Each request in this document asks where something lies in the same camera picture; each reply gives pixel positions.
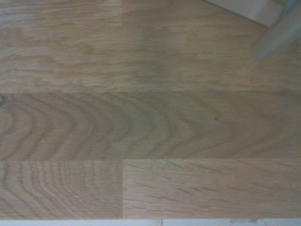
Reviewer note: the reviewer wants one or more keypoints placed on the white block base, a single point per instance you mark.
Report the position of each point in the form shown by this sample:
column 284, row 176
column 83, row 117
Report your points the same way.
column 249, row 8

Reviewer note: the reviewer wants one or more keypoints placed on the grey round metal leg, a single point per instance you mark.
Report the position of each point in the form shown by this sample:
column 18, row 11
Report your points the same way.
column 277, row 33

